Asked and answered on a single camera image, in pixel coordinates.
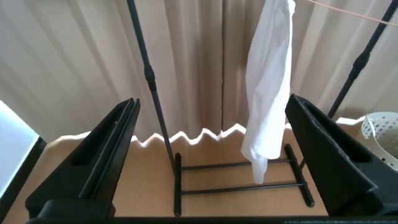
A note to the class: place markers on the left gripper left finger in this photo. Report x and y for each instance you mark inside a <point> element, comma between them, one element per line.
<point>93,168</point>

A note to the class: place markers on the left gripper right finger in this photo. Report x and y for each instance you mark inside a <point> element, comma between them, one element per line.
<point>342,168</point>

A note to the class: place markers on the white printed t-shirt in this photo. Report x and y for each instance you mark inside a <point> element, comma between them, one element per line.
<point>267,93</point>

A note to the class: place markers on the white laundry basket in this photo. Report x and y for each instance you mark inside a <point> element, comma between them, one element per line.
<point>382,130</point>

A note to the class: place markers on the black clothes rack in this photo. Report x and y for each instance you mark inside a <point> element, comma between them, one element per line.
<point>150,77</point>

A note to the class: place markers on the pink clothes hanger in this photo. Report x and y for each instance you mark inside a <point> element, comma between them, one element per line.
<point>357,13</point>

